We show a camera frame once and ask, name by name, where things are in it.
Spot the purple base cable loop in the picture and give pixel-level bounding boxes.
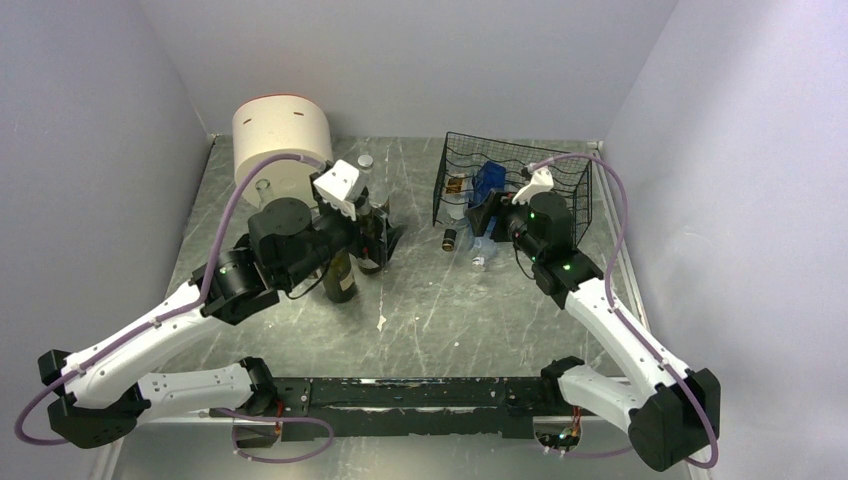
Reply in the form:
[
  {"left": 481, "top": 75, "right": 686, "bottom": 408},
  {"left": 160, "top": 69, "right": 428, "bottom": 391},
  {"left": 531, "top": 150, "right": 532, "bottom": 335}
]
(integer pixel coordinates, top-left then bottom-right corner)
[{"left": 211, "top": 407, "right": 336, "bottom": 464}]

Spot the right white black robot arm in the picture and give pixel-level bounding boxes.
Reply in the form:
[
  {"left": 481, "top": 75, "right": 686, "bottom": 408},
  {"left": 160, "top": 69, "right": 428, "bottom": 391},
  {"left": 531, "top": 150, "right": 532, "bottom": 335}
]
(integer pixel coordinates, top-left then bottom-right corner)
[{"left": 464, "top": 191, "right": 721, "bottom": 472}]

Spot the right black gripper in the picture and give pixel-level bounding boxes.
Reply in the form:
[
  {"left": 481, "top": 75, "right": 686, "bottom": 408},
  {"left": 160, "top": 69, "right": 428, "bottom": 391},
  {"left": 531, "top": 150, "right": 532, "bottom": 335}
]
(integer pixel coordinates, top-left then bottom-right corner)
[{"left": 464, "top": 188, "right": 543, "bottom": 262}]

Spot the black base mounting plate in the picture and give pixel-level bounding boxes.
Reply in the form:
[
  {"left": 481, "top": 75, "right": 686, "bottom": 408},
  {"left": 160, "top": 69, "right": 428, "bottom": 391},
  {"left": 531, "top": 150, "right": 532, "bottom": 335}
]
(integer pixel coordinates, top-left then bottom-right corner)
[{"left": 236, "top": 377, "right": 577, "bottom": 442}]

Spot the black wire wine rack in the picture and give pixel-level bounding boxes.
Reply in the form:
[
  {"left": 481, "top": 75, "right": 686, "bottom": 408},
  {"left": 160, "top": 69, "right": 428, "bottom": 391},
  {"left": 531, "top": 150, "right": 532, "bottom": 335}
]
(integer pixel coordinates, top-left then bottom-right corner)
[{"left": 431, "top": 132, "right": 592, "bottom": 244}]

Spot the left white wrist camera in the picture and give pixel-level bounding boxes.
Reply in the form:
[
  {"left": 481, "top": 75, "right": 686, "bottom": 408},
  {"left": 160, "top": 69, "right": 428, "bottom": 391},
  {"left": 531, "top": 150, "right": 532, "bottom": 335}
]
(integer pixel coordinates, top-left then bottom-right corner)
[{"left": 312, "top": 160, "right": 366, "bottom": 220}]

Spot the clear bottle black gold label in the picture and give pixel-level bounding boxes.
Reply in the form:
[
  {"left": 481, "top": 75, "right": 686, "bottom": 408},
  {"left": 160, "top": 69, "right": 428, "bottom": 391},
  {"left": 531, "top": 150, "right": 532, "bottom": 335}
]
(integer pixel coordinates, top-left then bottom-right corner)
[{"left": 440, "top": 173, "right": 472, "bottom": 252}]

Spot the clear bottle silver cap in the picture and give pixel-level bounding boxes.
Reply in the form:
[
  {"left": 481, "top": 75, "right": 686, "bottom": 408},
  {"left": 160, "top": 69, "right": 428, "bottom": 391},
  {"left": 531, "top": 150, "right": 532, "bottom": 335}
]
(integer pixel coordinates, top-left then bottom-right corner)
[{"left": 357, "top": 154, "right": 389, "bottom": 205}]

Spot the olive wine bottle white label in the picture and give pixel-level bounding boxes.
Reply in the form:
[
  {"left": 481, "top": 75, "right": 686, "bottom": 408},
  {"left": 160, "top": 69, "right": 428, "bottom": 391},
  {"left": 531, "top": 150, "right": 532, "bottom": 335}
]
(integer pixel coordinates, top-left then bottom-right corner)
[{"left": 357, "top": 200, "right": 389, "bottom": 275}]

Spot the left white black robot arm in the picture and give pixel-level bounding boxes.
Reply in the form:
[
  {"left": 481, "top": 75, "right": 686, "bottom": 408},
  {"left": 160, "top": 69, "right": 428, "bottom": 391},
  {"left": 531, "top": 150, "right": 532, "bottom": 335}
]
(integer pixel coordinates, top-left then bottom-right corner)
[{"left": 38, "top": 198, "right": 403, "bottom": 449}]

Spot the cream cylindrical container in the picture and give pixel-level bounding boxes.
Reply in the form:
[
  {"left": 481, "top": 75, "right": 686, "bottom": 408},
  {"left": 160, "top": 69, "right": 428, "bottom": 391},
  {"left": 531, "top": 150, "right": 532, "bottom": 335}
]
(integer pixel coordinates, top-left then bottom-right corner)
[{"left": 232, "top": 93, "right": 333, "bottom": 207}]

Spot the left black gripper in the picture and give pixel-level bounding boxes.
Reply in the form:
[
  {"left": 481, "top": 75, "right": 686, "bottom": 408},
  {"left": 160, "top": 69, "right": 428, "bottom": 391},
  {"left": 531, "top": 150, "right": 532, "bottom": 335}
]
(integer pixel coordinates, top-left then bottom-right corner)
[{"left": 281, "top": 194, "right": 407, "bottom": 288}]

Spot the dark green wine bottle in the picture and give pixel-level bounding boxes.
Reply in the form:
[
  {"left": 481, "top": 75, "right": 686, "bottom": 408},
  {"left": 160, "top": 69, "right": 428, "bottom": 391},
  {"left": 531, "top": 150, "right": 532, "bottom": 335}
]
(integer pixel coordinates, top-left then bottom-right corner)
[{"left": 322, "top": 250, "right": 358, "bottom": 304}]

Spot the clear glass bottle by container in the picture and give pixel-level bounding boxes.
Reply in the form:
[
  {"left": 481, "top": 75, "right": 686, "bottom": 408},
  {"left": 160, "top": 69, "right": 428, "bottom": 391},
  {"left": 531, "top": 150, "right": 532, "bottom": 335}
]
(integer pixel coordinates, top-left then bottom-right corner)
[{"left": 255, "top": 179, "right": 275, "bottom": 210}]

